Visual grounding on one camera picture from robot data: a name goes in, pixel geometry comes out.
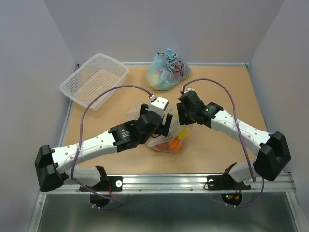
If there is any clear plastic fruit bag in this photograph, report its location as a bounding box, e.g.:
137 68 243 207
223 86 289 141
126 102 194 155

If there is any orange fruit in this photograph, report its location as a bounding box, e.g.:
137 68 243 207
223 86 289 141
168 139 183 153

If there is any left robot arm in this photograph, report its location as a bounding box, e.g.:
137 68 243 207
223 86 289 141
34 97 173 192

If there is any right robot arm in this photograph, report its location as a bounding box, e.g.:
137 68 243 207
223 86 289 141
177 90 291 190

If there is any yellow fruit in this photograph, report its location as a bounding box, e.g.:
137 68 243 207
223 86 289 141
176 128 191 140

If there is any red fruit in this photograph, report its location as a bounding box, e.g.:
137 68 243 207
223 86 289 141
155 143 167 151

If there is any blue printed plastic bag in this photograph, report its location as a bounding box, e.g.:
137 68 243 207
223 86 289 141
146 49 191 91

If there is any white plastic mesh basket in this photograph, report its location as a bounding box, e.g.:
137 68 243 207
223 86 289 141
59 53 129 108

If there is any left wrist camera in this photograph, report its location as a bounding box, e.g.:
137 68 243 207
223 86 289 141
148 95 169 117

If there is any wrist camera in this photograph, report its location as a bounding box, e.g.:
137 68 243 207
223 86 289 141
180 87 194 95
148 95 169 117

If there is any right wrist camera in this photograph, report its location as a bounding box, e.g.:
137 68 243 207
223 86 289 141
180 87 194 95

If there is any aluminium mounting rail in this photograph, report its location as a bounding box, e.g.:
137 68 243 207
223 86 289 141
40 173 296 194

